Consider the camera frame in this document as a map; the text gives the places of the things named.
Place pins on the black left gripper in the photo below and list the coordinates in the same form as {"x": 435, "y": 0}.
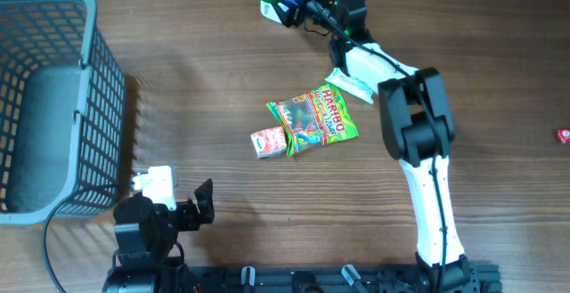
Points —
{"x": 191, "y": 221}

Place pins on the teal tissue pack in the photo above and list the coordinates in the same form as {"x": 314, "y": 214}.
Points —
{"x": 351, "y": 85}

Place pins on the grey plastic mesh basket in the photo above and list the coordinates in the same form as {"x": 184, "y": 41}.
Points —
{"x": 63, "y": 98}

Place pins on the small red white box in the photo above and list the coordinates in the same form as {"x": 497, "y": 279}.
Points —
{"x": 269, "y": 142}

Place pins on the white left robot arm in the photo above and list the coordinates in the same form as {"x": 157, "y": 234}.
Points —
{"x": 149, "y": 258}

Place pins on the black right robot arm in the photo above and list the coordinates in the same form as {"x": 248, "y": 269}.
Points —
{"x": 417, "y": 130}

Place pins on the white barcode scanner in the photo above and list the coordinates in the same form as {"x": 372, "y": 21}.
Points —
{"x": 269, "y": 10}

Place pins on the Haribo gummy candy bag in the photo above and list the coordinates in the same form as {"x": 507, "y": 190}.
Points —
{"x": 314, "y": 119}

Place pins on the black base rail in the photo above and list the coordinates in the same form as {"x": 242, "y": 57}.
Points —
{"x": 381, "y": 279}

